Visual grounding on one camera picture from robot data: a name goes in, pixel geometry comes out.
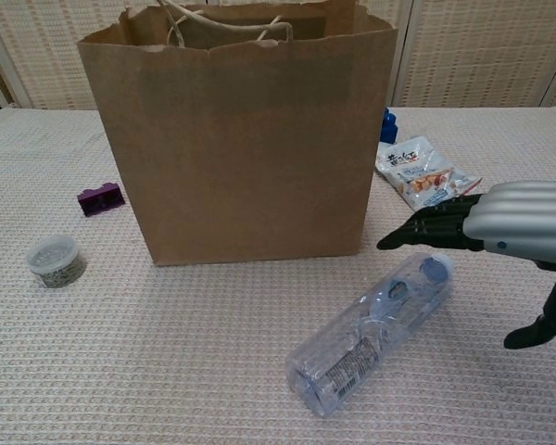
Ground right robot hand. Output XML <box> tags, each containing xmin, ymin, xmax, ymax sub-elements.
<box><xmin>376</xmin><ymin>180</ymin><xmax>556</xmax><ymax>351</ymax></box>

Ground white peanut snack pouch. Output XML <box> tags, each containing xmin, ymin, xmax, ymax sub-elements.
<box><xmin>374</xmin><ymin>134</ymin><xmax>486</xmax><ymax>210</ymax></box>

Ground clear plastic water bottle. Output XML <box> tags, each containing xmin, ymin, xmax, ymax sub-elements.
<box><xmin>284</xmin><ymin>252</ymin><xmax>456</xmax><ymax>419</ymax></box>

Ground brown paper bag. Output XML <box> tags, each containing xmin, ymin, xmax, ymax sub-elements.
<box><xmin>77</xmin><ymin>0</ymin><xmax>399</xmax><ymax>267</ymax></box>

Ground blue toy brick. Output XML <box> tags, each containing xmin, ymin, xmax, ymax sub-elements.
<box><xmin>380</xmin><ymin>108</ymin><xmax>399</xmax><ymax>145</ymax></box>

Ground woven folding screen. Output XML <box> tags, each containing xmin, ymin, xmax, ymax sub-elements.
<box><xmin>0</xmin><ymin>0</ymin><xmax>556</xmax><ymax>111</ymax></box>

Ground beige woven tablecloth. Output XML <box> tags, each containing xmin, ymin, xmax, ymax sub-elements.
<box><xmin>0</xmin><ymin>106</ymin><xmax>556</xmax><ymax>445</ymax></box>

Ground purple toy brick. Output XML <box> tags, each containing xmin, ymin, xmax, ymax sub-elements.
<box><xmin>77</xmin><ymin>183</ymin><xmax>125</xmax><ymax>218</ymax></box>

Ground small clear plastic jar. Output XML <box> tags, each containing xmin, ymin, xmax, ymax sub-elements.
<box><xmin>25</xmin><ymin>234</ymin><xmax>87</xmax><ymax>289</ymax></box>

